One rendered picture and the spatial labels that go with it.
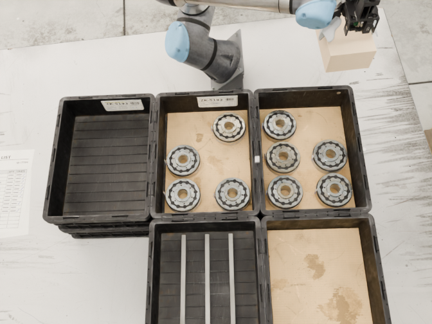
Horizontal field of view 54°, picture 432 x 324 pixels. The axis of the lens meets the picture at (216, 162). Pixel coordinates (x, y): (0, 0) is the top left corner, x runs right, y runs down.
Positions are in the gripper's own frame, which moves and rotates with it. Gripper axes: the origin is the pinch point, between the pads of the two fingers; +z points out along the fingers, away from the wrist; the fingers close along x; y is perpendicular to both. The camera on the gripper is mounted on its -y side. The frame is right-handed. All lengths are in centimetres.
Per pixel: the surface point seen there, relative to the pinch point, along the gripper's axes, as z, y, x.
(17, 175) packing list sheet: 40, 13, -108
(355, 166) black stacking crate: 20.9, 30.6, 1.2
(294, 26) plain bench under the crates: 40, -37, -3
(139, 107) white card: 22, 2, -61
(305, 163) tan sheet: 26.7, 25.6, -11.8
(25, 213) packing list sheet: 40, 27, -104
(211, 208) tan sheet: 27, 37, -42
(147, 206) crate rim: 17, 37, -59
